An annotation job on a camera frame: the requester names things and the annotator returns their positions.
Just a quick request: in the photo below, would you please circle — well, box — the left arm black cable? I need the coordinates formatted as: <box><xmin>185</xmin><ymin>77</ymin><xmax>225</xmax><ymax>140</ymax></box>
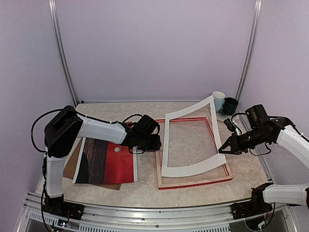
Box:
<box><xmin>30</xmin><ymin>108</ymin><xmax>66</xmax><ymax>153</ymax></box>

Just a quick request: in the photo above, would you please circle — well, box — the left aluminium corner post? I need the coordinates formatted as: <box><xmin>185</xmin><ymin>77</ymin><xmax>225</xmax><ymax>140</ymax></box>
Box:
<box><xmin>48</xmin><ymin>0</ymin><xmax>79</xmax><ymax>106</ymax></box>

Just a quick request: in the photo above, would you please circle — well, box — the wooden red picture frame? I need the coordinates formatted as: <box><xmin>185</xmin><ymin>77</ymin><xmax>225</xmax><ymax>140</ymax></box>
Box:
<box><xmin>154</xmin><ymin>116</ymin><xmax>234</xmax><ymax>191</ymax></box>

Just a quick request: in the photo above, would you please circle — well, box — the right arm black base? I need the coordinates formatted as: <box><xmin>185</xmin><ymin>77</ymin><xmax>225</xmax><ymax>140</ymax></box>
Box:
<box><xmin>231</xmin><ymin>183</ymin><xmax>274</xmax><ymax>219</ymax></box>

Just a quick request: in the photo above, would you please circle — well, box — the right aluminium corner post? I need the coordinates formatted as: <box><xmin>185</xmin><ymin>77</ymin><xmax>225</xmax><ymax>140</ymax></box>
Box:
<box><xmin>235</xmin><ymin>0</ymin><xmax>263</xmax><ymax>102</ymax></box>

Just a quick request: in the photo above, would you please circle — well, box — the light blue mug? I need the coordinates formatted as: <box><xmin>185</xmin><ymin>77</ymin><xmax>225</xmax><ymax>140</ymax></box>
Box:
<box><xmin>212</xmin><ymin>91</ymin><xmax>225</xmax><ymax>112</ymax></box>

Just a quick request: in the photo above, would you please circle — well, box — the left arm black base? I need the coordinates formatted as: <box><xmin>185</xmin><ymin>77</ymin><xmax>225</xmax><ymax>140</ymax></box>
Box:
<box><xmin>42</xmin><ymin>195</ymin><xmax>84</xmax><ymax>220</ymax></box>

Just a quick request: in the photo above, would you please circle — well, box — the aluminium front rail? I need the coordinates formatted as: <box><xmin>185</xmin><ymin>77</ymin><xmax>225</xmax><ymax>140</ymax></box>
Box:
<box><xmin>13</xmin><ymin>192</ymin><xmax>300</xmax><ymax>232</ymax></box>

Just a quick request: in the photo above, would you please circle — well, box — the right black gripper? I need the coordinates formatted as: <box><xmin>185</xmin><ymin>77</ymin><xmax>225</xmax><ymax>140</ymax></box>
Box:
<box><xmin>219</xmin><ymin>128</ymin><xmax>269</xmax><ymax>155</ymax></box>

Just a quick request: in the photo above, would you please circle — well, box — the clear glass sheet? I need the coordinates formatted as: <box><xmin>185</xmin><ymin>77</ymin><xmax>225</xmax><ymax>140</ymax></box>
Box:
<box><xmin>168</xmin><ymin>117</ymin><xmax>218</xmax><ymax>167</ymax></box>

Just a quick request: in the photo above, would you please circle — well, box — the white mat board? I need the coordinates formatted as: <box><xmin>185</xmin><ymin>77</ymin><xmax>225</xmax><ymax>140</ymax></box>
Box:
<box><xmin>161</xmin><ymin>95</ymin><xmax>226</xmax><ymax>178</ymax></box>

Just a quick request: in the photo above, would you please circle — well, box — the red black photo print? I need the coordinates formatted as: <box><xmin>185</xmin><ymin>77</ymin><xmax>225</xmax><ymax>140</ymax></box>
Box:
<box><xmin>72</xmin><ymin>138</ymin><xmax>138</xmax><ymax>186</ymax></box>

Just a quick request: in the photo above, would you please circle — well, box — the white coaster plate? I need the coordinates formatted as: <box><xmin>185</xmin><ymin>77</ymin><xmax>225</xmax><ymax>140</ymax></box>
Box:
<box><xmin>216</xmin><ymin>112</ymin><xmax>240</xmax><ymax>122</ymax></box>

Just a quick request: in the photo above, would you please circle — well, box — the brown backing board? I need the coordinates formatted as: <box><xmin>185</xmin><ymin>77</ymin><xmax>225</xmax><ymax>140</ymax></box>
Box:
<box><xmin>63</xmin><ymin>140</ymin><xmax>121</xmax><ymax>190</ymax></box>

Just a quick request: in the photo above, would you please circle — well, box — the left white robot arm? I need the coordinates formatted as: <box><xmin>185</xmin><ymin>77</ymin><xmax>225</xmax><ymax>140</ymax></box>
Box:
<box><xmin>44</xmin><ymin>105</ymin><xmax>162</xmax><ymax>215</ymax></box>

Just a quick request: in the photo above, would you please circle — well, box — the dark green mug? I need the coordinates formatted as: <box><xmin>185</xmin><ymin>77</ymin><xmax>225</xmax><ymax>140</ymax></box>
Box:
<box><xmin>222</xmin><ymin>97</ymin><xmax>239</xmax><ymax>116</ymax></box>

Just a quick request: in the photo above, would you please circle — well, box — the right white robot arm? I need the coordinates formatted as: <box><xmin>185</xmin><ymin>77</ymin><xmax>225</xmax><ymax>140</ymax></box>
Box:
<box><xmin>218</xmin><ymin>117</ymin><xmax>309</xmax><ymax>215</ymax></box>

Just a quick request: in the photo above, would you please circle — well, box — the aluminium corner post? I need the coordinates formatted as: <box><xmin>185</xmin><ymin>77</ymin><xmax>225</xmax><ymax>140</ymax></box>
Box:
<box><xmin>235</xmin><ymin>0</ymin><xmax>263</xmax><ymax>102</ymax></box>
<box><xmin>48</xmin><ymin>0</ymin><xmax>79</xmax><ymax>106</ymax></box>

